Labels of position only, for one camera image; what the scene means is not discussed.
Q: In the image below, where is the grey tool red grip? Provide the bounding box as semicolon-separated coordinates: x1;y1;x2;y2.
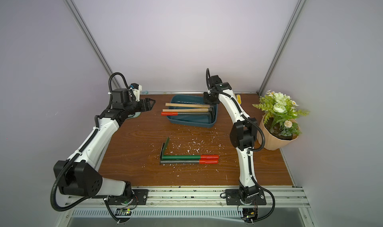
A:
160;159;218;165
161;112;214;123

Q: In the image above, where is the wooden handle small hoe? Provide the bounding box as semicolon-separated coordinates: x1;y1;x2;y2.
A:
165;102;214;109

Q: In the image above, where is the green tool red grip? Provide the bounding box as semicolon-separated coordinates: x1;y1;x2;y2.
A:
160;137;219;160

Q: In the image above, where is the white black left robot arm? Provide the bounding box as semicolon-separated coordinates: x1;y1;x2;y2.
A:
50;72;155;212

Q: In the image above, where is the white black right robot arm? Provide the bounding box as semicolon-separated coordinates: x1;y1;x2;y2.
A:
203;69;275;209

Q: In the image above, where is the teal plastic storage box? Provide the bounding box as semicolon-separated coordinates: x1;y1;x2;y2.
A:
167;94;218;128

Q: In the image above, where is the green hand brush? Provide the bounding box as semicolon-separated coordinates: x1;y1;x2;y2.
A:
128;112;141;118

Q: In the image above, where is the yellow white work glove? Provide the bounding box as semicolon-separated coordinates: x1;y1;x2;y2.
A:
236;94;242;105

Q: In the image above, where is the green artificial flower plant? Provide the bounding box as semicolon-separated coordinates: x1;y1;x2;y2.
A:
253;90;309;140

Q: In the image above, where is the tan ribbed flower pot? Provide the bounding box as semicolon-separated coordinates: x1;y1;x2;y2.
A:
259;118;298;151

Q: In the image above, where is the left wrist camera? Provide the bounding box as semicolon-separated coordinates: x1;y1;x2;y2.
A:
130;83;142;102

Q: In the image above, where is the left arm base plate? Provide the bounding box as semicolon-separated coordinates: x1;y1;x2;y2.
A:
108;189;149;206

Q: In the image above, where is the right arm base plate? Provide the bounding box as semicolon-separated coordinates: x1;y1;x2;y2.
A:
220;189;267;206

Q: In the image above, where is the aluminium front rail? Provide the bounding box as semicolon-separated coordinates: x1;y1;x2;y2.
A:
55;186;318;227

